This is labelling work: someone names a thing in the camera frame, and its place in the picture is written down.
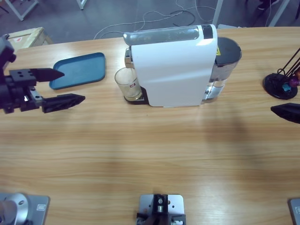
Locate black capsule holder with rods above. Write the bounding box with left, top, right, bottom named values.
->
left=262, top=46, right=300, bottom=101

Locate clear drinking glass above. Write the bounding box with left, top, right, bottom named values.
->
left=114, top=67, right=141, bottom=99

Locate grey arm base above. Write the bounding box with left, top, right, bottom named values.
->
left=0, top=192, right=51, bottom=225
left=287, top=198, right=300, bottom=225

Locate blue plastic tray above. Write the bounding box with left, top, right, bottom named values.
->
left=48, top=52, right=106, bottom=90

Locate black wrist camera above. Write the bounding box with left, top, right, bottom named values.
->
left=0, top=35, right=17, bottom=71

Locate white metal table frame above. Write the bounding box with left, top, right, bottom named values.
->
left=268, top=0, right=290, bottom=28
left=76, top=0, right=91, bottom=10
left=212, top=0, right=223, bottom=26
left=0, top=0, right=39, bottom=22

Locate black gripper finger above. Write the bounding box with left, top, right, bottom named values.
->
left=42, top=93, right=86, bottom=114
left=29, top=68, right=65, bottom=83
left=270, top=102, right=300, bottom=124

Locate long white floor cable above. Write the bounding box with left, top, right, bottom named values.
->
left=93, top=0, right=188, bottom=40

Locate white mount with dark post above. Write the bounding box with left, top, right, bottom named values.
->
left=136, top=193, right=187, bottom=225

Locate black floor cable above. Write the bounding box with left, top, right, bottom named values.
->
left=170, top=10, right=196, bottom=27

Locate dark shoe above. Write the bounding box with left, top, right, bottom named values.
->
left=257, top=0, right=279, bottom=10

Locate white capsule coffee machine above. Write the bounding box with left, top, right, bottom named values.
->
left=123, top=24, right=242, bottom=109

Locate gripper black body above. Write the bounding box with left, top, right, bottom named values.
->
left=0, top=69, right=45, bottom=115

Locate short white floor cable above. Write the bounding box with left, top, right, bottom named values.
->
left=195, top=0, right=216, bottom=23

